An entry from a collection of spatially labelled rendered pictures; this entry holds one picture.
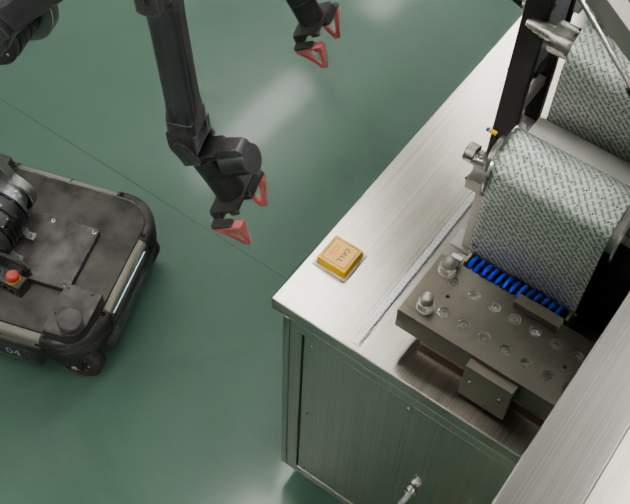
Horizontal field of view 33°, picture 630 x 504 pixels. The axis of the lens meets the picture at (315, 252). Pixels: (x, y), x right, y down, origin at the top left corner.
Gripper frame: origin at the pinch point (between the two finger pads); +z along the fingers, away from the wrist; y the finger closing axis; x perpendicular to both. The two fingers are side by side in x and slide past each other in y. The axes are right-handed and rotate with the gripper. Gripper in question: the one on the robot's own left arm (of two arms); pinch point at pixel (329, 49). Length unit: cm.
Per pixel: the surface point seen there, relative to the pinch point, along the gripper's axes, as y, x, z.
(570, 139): -25, -56, 11
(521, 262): -45, -47, 22
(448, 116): 3.0, -17.6, 26.9
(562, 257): -47, -56, 19
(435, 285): -52, -32, 20
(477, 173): -31, -39, 12
